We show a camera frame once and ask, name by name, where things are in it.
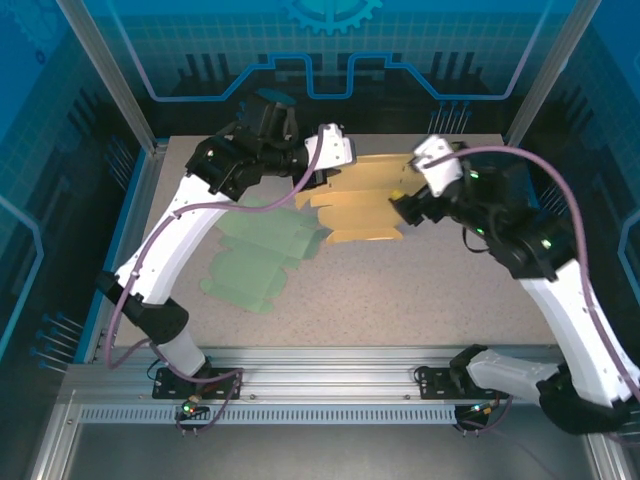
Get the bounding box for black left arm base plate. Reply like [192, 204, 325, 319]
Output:
[152, 367, 245, 401]

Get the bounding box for orange paper box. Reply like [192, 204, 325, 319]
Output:
[294, 153, 426, 246]

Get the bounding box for aluminium frame post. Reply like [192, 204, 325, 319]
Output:
[54, 0, 171, 156]
[502, 0, 606, 151]

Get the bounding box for green paper box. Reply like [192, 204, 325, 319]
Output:
[199, 194, 324, 316]

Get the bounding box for small connector with LED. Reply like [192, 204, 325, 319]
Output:
[467, 399, 501, 419]
[180, 394, 209, 419]

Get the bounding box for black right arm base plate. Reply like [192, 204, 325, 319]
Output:
[415, 364, 474, 401]

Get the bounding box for blue-edged side rail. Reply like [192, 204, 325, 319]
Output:
[82, 142, 169, 364]

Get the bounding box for aluminium frame rail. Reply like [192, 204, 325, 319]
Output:
[57, 344, 569, 407]

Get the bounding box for slotted grey cable duct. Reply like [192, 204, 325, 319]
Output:
[78, 404, 459, 426]

